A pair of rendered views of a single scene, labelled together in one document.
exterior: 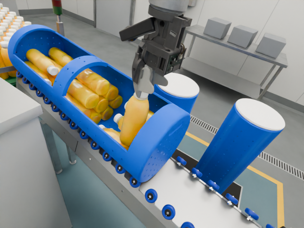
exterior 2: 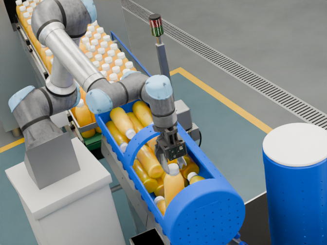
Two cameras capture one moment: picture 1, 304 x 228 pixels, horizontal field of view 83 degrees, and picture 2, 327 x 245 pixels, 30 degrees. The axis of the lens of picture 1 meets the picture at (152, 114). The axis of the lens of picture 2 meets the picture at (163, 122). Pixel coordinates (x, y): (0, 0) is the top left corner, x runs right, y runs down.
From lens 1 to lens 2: 1.64 m
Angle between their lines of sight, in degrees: 35
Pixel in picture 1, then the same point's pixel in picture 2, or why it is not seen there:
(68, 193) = not seen: outside the picture
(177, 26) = (166, 135)
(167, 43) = (166, 142)
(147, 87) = (166, 167)
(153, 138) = (177, 207)
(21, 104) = (97, 173)
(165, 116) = (192, 190)
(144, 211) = not seen: outside the picture
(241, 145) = not seen: outside the picture
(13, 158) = (89, 219)
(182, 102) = (293, 173)
